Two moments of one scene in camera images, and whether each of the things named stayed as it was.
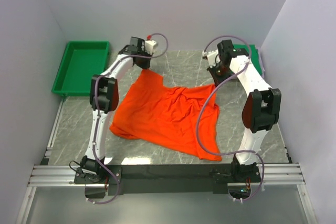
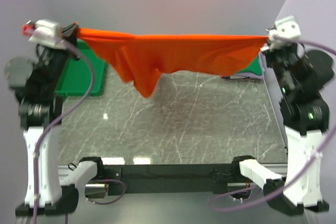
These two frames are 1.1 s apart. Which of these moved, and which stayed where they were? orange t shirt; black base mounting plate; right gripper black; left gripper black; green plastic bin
Moved: right gripper black; left gripper black; orange t shirt
Stayed: black base mounting plate; green plastic bin
